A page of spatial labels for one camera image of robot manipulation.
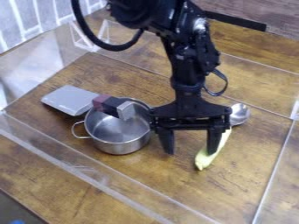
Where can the clear acrylic triangle bracket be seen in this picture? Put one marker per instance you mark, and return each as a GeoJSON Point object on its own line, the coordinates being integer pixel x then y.
{"type": "Point", "coordinates": [81, 40]}

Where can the black wall strip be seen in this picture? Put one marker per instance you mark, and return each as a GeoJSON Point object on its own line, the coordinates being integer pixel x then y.
{"type": "Point", "coordinates": [237, 21]}

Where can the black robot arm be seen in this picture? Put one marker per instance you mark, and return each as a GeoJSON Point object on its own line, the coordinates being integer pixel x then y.
{"type": "Point", "coordinates": [178, 21]}

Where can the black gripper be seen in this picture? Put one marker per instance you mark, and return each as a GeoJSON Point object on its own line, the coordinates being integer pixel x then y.
{"type": "Point", "coordinates": [190, 114]}

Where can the maroon black grey block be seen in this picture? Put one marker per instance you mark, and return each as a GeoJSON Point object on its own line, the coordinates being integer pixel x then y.
{"type": "Point", "coordinates": [118, 107]}

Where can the silver metal pot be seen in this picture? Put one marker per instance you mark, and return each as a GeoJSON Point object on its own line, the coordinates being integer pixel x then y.
{"type": "Point", "coordinates": [117, 136]}

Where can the grey flat tray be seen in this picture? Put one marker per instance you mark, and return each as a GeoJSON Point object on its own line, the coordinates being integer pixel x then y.
{"type": "Point", "coordinates": [70, 99]}

